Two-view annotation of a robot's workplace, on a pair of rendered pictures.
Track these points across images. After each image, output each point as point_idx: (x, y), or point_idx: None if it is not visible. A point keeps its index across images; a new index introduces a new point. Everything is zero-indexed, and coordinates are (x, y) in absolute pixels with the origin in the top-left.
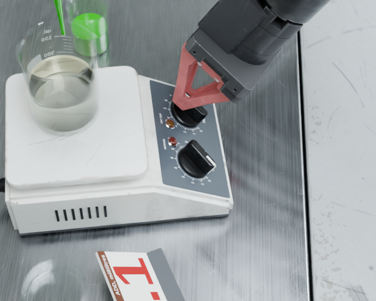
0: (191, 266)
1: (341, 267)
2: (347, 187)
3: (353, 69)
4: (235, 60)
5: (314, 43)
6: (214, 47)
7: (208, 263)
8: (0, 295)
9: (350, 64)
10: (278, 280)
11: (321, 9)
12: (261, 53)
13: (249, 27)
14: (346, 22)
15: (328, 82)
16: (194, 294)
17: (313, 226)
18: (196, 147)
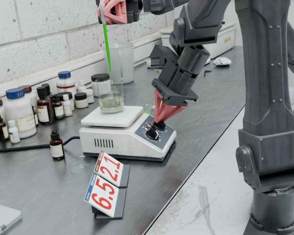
0: (138, 171)
1: (200, 181)
2: (219, 162)
3: None
4: (168, 88)
5: (232, 129)
6: (160, 83)
7: (145, 171)
8: (65, 167)
9: None
10: (170, 179)
11: (241, 122)
12: (177, 86)
13: (171, 73)
14: None
15: (231, 138)
16: (133, 177)
17: (196, 169)
18: (152, 127)
